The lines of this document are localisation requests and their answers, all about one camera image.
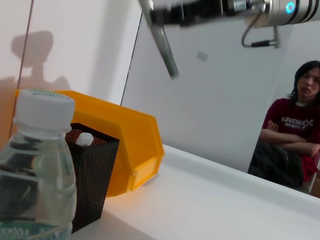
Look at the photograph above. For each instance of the clear water bottle green label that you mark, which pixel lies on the clear water bottle green label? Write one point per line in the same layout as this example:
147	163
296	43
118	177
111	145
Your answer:
37	160

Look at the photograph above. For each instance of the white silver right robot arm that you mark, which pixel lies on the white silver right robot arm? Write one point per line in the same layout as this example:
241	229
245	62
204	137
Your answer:
295	11

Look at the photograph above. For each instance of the seated person red t-shirt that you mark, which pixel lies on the seated person red t-shirt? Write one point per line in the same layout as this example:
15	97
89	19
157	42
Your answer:
290	140

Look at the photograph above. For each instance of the yellow plastic bin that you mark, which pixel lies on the yellow plastic bin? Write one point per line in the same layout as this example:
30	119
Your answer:
135	140

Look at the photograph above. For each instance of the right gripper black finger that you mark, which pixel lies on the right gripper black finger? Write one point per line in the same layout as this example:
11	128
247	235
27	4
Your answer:
168	15

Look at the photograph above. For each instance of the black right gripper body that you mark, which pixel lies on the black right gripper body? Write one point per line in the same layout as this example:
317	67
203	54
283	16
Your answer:
210	11

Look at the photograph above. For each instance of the black mesh pen holder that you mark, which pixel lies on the black mesh pen holder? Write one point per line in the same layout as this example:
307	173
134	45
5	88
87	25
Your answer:
92	170

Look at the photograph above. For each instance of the green utility knife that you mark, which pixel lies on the green utility knife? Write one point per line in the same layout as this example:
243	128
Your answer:
85	139

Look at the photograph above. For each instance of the grey marker pen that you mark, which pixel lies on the grey marker pen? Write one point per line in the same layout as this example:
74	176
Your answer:
165	47

